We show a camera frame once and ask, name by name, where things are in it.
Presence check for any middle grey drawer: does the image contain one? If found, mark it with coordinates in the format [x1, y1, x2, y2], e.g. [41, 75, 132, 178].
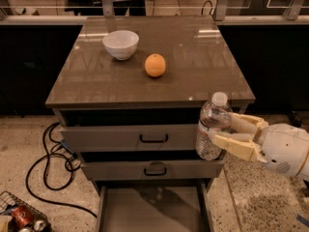
[82, 150, 224, 181]

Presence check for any top grey drawer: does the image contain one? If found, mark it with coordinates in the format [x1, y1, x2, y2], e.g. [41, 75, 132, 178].
[61, 124, 197, 152]

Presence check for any white ceramic bowl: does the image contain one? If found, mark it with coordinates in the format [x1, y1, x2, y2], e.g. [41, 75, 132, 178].
[102, 30, 139, 60]

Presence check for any black wire basket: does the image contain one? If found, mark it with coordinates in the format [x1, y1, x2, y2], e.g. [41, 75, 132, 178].
[0, 190, 52, 232]

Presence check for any clear plastic water bottle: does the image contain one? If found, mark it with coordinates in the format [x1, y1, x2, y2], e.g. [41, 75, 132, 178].
[195, 92, 232, 160]

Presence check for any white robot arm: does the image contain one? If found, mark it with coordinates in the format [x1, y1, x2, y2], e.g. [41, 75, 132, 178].
[210, 113, 309, 181]

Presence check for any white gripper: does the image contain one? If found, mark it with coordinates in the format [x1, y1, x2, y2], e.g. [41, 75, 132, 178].
[211, 113, 309, 178]

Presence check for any grey drawer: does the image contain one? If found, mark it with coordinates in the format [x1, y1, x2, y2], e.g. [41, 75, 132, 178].
[82, 150, 224, 181]
[61, 124, 197, 152]
[94, 184, 214, 232]

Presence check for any orange fruit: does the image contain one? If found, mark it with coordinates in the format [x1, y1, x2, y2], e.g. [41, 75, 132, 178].
[145, 53, 166, 77]

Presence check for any black floor cable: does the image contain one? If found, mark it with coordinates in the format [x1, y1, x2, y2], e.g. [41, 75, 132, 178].
[25, 122, 98, 219]

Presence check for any red soda can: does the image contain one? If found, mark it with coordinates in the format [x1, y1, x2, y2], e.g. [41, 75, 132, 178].
[12, 206, 34, 229]

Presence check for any grey drawer cabinet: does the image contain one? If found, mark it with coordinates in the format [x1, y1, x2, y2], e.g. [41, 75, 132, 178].
[44, 14, 257, 232]

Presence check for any bottom grey drawer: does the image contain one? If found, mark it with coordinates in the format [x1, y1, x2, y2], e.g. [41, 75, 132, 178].
[94, 184, 214, 232]

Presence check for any silver can top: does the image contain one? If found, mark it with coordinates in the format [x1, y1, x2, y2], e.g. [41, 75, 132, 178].
[33, 219, 46, 232]

